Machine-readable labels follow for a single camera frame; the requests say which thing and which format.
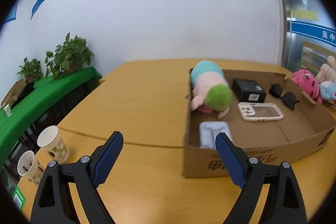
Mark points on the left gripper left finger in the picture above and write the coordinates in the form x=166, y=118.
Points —
x=53, y=201

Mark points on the black sunglasses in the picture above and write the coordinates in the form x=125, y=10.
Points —
x=288, y=99

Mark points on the black product box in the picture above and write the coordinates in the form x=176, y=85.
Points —
x=248, y=91

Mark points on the pink pig plush toy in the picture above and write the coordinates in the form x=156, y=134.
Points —
x=211, y=91

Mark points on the green qr code sticker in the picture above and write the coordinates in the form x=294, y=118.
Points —
x=18, y=198

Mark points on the paper cup near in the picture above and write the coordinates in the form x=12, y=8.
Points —
x=28, y=167

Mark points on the paper cup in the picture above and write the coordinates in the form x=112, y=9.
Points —
x=28, y=167
x=51, y=141

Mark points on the paper cup far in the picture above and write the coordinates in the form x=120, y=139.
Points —
x=51, y=141

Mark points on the brown cardboard box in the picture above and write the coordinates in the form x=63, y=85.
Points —
x=302, y=131

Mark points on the white phone case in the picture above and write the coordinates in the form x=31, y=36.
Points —
x=260, y=112

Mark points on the green covered side table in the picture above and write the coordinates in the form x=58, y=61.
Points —
x=47, y=92

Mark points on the small open cardboard box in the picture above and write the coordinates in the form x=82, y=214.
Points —
x=19, y=91

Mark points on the blue white plush toy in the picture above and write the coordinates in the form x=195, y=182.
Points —
x=328, y=91

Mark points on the pink strawberry plush toy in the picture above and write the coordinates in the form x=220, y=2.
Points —
x=308, y=84

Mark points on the small potted plant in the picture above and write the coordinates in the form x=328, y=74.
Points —
x=30, y=70

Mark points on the beige teddy bear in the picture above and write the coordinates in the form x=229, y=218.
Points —
x=327, y=71

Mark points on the large potted plant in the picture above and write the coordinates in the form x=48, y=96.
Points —
x=68, y=57

